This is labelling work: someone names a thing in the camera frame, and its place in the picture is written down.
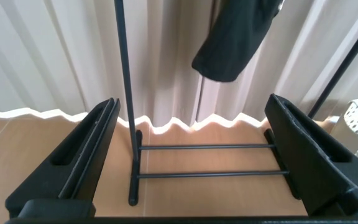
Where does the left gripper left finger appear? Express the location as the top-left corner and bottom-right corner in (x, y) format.
(5, 98), (121, 218)

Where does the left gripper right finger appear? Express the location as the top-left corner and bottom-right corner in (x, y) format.
(264, 93), (358, 217)

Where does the black garment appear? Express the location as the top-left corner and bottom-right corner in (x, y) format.
(191, 0), (284, 83)

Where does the black clothes rack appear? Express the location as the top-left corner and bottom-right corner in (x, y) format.
(113, 0), (358, 207)

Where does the beige curtain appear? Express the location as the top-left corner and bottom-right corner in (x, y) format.
(0, 0), (358, 128)

